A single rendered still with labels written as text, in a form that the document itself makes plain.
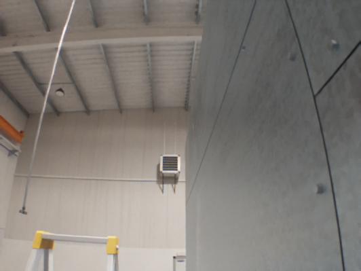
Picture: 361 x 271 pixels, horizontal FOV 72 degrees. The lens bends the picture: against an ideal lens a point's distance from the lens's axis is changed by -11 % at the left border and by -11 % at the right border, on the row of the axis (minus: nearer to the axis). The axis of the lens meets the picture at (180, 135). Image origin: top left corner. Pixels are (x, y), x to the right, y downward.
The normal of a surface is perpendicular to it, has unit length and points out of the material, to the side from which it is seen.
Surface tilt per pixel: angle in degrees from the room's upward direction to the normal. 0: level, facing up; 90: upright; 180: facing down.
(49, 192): 90
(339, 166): 90
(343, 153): 90
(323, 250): 90
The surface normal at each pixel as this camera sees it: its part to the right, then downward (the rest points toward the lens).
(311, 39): -1.00, -0.02
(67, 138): 0.04, -0.40
